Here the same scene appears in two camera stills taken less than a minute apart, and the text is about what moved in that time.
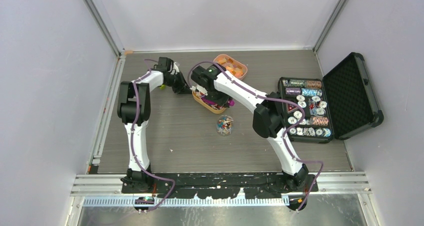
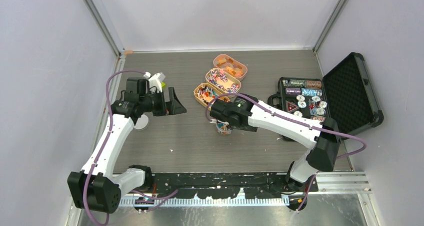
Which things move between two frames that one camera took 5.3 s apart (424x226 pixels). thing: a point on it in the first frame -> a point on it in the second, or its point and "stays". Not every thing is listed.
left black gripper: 183,88 -> 173,107
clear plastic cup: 224,125 stays
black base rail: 216,186 stays
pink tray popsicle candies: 235,68 stays
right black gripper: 223,101 -> 250,128
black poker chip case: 341,105 stays
